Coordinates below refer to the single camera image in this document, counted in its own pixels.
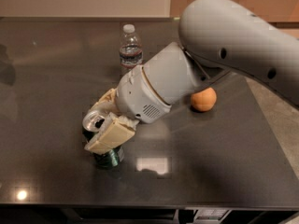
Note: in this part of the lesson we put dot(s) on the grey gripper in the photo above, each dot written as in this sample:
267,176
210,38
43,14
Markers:
137,95

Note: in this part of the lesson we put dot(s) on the green soda can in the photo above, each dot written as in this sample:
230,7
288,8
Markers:
107,153

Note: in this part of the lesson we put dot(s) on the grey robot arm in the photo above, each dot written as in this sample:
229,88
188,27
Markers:
215,37

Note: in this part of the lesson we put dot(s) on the clear plastic water bottle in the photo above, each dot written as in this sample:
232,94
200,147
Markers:
131,52

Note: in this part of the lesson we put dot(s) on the orange ball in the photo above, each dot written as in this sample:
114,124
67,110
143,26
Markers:
205,100

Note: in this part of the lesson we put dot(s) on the device under table edge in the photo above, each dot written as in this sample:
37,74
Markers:
211,214

